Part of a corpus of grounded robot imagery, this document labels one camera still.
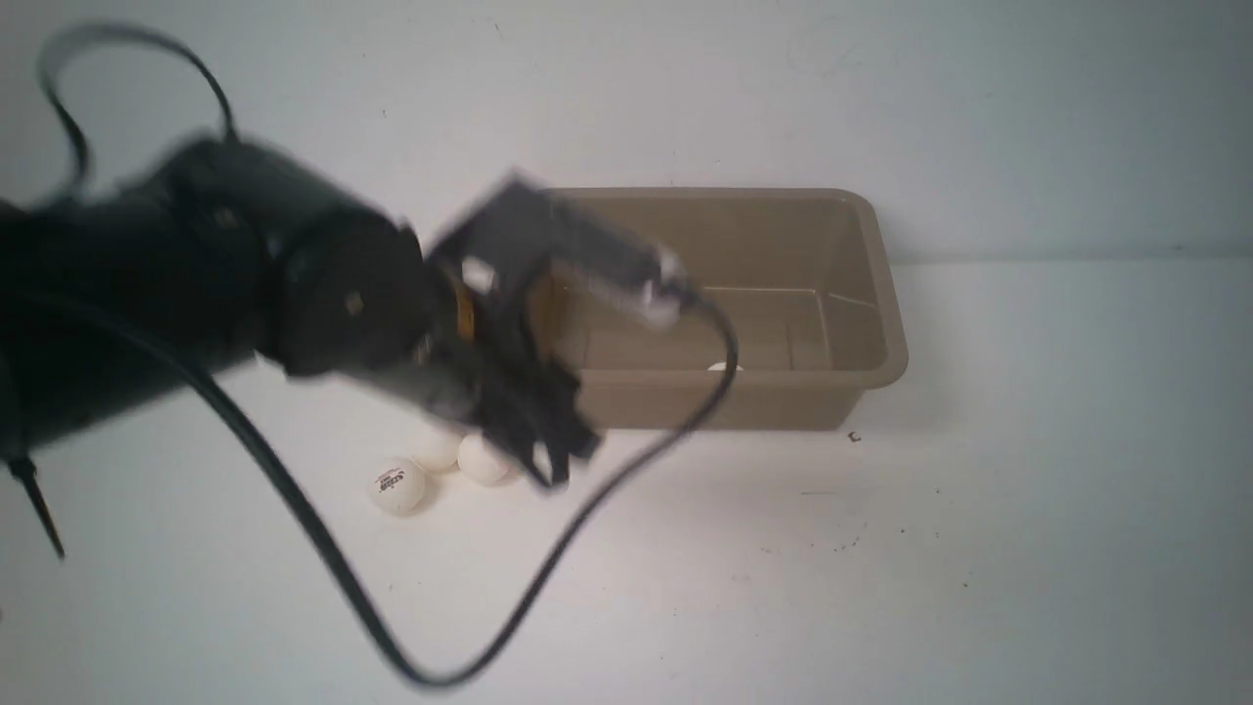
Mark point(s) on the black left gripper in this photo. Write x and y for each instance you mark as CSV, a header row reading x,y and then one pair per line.
x,y
417,335

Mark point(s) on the plain white ping-pong ball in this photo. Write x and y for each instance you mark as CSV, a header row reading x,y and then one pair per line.
x,y
481,462
434,449

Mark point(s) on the white ping-pong ball with logo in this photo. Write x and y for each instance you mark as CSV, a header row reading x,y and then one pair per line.
x,y
398,486

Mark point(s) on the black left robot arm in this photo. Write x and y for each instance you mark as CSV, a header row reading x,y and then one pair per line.
x,y
230,250

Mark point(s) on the tan plastic storage bin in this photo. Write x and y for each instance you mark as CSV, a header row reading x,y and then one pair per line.
x,y
803,276

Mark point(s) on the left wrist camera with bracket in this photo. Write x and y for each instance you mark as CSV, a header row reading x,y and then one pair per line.
x,y
558,255

